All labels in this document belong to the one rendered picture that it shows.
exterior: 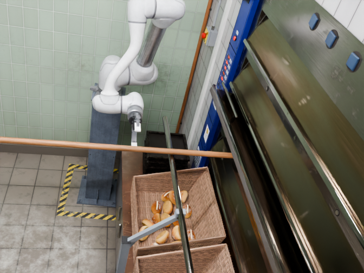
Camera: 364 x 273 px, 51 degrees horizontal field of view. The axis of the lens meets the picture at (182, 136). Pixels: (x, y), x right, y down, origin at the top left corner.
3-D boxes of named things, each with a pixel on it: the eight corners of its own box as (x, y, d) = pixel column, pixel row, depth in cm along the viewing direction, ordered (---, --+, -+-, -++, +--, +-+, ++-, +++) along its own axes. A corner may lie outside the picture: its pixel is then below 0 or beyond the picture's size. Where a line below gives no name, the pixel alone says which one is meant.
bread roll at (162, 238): (152, 240, 223) (156, 247, 224) (159, 239, 219) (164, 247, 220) (162, 229, 231) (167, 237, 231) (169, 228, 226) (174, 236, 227)
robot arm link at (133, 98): (143, 118, 223) (121, 118, 221) (142, 103, 235) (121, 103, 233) (144, 103, 217) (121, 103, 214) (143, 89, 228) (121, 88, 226)
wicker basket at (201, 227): (199, 194, 265) (208, 165, 248) (215, 266, 222) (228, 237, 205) (129, 190, 253) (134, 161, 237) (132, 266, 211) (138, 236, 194)
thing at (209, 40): (212, 40, 268) (215, 27, 262) (215, 47, 260) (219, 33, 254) (202, 39, 266) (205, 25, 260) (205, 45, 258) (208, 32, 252)
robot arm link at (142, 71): (121, 71, 268) (150, 71, 277) (125, 90, 262) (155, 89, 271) (149, -15, 205) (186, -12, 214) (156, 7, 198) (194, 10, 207)
